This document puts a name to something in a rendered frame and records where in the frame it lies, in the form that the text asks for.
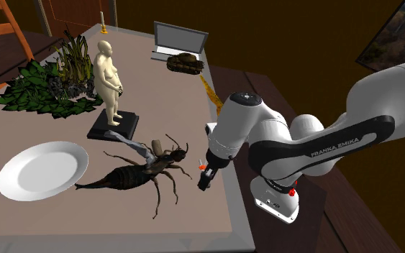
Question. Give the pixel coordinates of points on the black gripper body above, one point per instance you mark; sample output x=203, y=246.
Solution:
x=217, y=162

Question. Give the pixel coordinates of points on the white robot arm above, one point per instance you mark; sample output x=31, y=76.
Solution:
x=370, y=101

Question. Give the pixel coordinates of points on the small orange white object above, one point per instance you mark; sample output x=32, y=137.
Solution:
x=201, y=166

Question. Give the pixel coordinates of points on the yellow patterned strip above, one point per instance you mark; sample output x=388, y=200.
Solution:
x=212, y=95

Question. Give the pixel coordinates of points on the brown winged insect figure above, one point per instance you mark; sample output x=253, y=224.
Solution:
x=132, y=175

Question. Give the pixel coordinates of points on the olive toy tank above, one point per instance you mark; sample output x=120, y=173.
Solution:
x=185, y=63

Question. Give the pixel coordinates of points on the grey open laptop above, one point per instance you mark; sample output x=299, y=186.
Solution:
x=177, y=40

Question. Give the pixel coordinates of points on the beige human statue black base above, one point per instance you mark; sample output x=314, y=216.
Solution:
x=108, y=84

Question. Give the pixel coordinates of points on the white round plate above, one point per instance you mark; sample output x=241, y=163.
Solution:
x=42, y=171

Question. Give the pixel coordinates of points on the tall grass-like plant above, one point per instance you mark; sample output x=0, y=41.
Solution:
x=74, y=59

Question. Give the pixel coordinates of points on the white candle yellow holder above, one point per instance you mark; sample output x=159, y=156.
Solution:
x=103, y=26

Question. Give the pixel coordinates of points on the green leafy plant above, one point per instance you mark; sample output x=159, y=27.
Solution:
x=30, y=93

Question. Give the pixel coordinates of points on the dark brown door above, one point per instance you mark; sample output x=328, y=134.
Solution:
x=79, y=14

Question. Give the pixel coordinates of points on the orange wooden chair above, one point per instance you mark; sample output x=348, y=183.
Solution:
x=2, y=29

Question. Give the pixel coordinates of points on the framed landscape wall picture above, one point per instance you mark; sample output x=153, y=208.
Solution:
x=396, y=38

